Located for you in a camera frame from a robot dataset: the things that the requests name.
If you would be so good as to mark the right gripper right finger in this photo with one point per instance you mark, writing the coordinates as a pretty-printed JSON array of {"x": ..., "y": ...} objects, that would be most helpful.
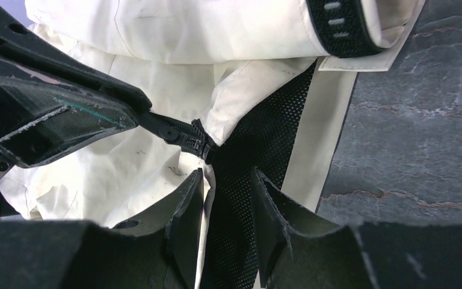
[{"x": 298, "y": 249}]

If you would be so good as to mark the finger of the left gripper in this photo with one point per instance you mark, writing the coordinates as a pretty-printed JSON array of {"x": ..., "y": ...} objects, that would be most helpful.
[
  {"x": 21, "y": 46},
  {"x": 43, "y": 118}
]

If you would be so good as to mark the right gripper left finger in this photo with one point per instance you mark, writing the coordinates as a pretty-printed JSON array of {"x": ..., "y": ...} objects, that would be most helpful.
[{"x": 157, "y": 248}]

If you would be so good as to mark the cream zip jacket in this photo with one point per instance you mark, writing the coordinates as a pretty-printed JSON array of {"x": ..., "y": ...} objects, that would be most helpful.
[{"x": 269, "y": 81}]

